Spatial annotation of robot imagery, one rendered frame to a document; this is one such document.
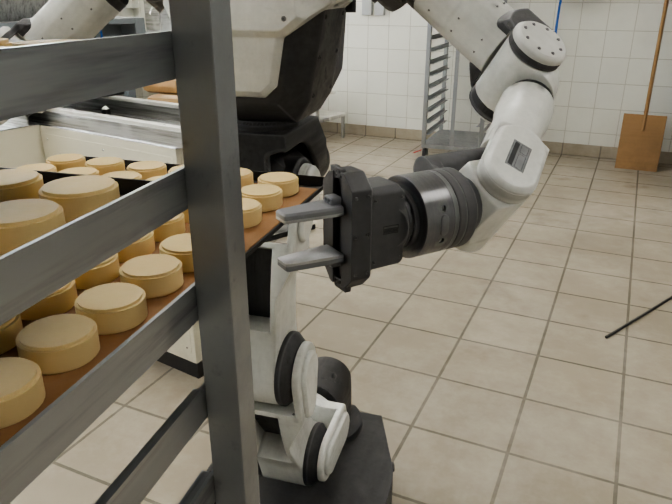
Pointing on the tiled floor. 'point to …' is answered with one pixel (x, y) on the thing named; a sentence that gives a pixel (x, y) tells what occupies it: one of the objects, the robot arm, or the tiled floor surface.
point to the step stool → (331, 118)
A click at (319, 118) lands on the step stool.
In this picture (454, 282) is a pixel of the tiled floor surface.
